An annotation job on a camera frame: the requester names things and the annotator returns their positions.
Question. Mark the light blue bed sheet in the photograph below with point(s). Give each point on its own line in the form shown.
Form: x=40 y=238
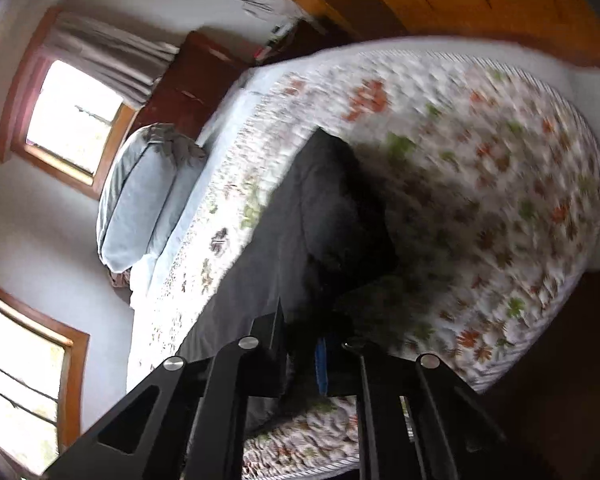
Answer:
x=230 y=110

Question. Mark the pink crumpled cloth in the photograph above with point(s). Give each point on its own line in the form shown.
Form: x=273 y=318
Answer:
x=120 y=278

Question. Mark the folded light blue duvet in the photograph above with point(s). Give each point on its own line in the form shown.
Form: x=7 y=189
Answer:
x=135 y=200

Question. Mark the floral quilted bedspread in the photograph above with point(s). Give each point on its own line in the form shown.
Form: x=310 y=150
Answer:
x=480 y=185

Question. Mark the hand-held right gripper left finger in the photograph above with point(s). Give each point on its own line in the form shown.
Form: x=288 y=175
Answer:
x=267 y=355

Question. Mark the dark wooden headboard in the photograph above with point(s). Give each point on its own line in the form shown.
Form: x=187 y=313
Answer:
x=190 y=85

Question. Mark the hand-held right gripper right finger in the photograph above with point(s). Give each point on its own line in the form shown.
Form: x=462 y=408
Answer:
x=323 y=367

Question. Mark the wooden framed window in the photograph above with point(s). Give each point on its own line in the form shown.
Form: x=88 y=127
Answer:
x=15 y=360
x=75 y=110

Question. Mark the grey curtain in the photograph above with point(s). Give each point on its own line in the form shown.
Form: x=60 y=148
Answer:
x=115 y=60

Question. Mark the black pants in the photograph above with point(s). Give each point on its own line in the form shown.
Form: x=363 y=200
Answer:
x=330 y=200

